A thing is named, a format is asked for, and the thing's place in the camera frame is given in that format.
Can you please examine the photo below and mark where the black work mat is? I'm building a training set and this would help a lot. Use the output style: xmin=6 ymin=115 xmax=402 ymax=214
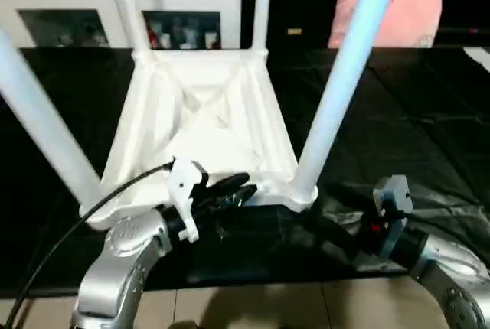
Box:
xmin=0 ymin=44 xmax=490 ymax=299

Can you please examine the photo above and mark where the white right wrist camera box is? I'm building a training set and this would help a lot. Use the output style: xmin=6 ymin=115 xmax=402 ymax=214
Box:
xmin=372 ymin=175 xmax=415 ymax=224

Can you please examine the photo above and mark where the white glass-door cabinet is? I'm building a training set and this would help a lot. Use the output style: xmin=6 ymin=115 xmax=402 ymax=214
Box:
xmin=0 ymin=0 xmax=244 ymax=51

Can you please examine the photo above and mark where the pink printed pillow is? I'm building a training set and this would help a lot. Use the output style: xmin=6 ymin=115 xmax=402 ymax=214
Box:
xmin=328 ymin=0 xmax=445 ymax=49

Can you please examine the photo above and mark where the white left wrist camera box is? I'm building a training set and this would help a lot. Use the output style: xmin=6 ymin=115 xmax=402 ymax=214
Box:
xmin=167 ymin=158 xmax=209 ymax=244

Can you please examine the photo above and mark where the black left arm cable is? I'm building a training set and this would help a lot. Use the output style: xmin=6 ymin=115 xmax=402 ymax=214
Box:
xmin=0 ymin=162 xmax=177 ymax=329

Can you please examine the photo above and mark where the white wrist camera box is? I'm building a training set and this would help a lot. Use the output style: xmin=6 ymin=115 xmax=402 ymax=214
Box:
xmin=372 ymin=175 xmax=415 ymax=224
xmin=167 ymin=158 xmax=209 ymax=244

